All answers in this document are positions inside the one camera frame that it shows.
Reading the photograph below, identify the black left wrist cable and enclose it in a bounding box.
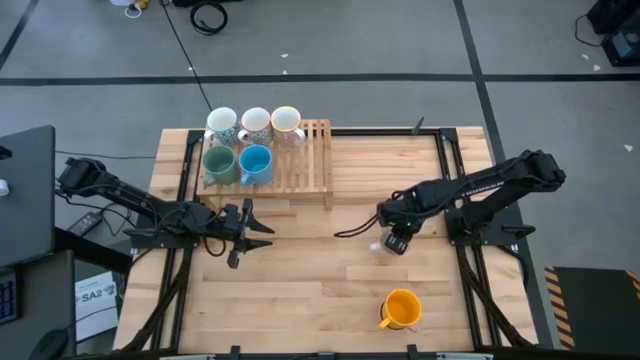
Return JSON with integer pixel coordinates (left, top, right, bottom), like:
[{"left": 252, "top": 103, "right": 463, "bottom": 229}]
[{"left": 202, "top": 234, "right": 227, "bottom": 258}]

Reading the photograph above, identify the white mug with blue pattern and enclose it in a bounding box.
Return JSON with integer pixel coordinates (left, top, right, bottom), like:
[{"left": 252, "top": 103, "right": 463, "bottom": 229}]
[{"left": 203, "top": 106, "right": 240, "bottom": 147}]

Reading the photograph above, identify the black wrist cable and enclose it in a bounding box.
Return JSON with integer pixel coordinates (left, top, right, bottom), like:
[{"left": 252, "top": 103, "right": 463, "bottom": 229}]
[
  {"left": 333, "top": 213, "right": 382, "bottom": 239},
  {"left": 202, "top": 234, "right": 227, "bottom": 258}
]

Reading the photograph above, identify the green mug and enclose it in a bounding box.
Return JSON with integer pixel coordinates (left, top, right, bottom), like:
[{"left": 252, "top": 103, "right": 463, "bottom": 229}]
[{"left": 201, "top": 144, "right": 239, "bottom": 189}]

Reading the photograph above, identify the red swirl pattern mug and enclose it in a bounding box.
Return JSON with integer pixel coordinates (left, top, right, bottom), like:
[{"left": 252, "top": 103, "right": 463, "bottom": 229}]
[{"left": 270, "top": 105, "right": 307, "bottom": 146}]

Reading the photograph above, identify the white printed paper sheet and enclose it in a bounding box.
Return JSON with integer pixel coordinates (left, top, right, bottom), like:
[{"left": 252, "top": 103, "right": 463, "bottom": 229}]
[{"left": 74, "top": 270, "right": 120, "bottom": 344}]

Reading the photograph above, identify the grey desk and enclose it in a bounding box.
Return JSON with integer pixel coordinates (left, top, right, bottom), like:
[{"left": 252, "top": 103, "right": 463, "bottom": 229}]
[{"left": 0, "top": 248, "right": 77, "bottom": 360}]

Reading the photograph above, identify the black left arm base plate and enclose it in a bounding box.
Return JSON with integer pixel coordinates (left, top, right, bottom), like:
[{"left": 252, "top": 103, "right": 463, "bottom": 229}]
[{"left": 130, "top": 227, "right": 201, "bottom": 250}]

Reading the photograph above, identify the long black floor cable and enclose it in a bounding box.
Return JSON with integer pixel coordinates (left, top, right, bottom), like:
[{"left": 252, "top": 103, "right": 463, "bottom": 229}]
[{"left": 159, "top": 0, "right": 219, "bottom": 122}]

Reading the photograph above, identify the black mat with hazard stripes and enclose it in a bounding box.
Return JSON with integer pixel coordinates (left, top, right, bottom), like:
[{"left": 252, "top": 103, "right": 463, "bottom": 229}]
[{"left": 543, "top": 266, "right": 640, "bottom": 351}]

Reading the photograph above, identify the black metal table frame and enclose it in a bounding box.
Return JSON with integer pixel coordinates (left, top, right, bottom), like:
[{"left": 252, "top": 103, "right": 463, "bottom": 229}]
[{"left": 122, "top": 127, "right": 539, "bottom": 354}]

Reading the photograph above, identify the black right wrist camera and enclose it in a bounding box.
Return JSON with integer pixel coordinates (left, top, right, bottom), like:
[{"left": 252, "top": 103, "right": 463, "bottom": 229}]
[{"left": 378, "top": 199, "right": 419, "bottom": 232}]

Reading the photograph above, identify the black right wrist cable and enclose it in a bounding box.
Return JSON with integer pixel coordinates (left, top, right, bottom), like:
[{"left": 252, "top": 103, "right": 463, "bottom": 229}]
[{"left": 333, "top": 213, "right": 382, "bottom": 239}]

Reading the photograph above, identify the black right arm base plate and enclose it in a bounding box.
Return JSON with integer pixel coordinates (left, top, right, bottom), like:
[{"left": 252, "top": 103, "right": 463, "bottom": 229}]
[{"left": 446, "top": 202, "right": 536, "bottom": 247}]

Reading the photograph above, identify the plain yellow mug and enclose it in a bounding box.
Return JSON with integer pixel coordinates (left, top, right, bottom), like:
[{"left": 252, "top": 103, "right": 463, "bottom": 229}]
[{"left": 377, "top": 288, "right": 424, "bottom": 331}]

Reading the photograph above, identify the black power adapter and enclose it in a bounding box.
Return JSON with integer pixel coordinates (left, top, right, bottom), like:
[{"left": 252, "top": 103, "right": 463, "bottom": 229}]
[{"left": 67, "top": 211, "right": 105, "bottom": 238}]

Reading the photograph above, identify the black case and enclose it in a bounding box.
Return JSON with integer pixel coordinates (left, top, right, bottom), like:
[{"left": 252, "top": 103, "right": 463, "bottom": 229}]
[{"left": 172, "top": 0, "right": 244, "bottom": 8}]

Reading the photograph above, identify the black equipment box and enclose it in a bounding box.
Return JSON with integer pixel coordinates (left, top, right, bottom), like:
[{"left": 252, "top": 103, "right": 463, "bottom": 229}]
[
  {"left": 585, "top": 0, "right": 640, "bottom": 36},
  {"left": 601, "top": 27, "right": 640, "bottom": 69}
]

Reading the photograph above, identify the coiled black cable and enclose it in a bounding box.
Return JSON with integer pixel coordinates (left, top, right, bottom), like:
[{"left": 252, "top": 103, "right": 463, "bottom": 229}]
[{"left": 188, "top": 0, "right": 230, "bottom": 36}]

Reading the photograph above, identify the slatted wooden rack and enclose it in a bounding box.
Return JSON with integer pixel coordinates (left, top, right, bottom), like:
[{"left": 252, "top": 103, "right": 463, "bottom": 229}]
[{"left": 194, "top": 118, "right": 335, "bottom": 211}]

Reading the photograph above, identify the thin black equipment cable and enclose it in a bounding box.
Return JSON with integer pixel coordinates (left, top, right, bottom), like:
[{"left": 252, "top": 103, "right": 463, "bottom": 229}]
[{"left": 573, "top": 13, "right": 609, "bottom": 49}]

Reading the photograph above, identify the grey diamond pattern mug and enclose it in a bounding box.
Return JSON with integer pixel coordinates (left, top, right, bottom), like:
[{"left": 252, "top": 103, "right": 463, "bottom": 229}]
[{"left": 237, "top": 106, "right": 274, "bottom": 146}]

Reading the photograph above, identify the black computer mouse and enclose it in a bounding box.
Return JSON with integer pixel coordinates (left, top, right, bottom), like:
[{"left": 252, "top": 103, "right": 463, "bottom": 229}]
[{"left": 28, "top": 328, "right": 70, "bottom": 360}]

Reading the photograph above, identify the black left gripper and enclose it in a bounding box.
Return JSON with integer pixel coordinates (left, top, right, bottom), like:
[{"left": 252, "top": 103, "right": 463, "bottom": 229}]
[{"left": 222, "top": 198, "right": 276, "bottom": 270}]

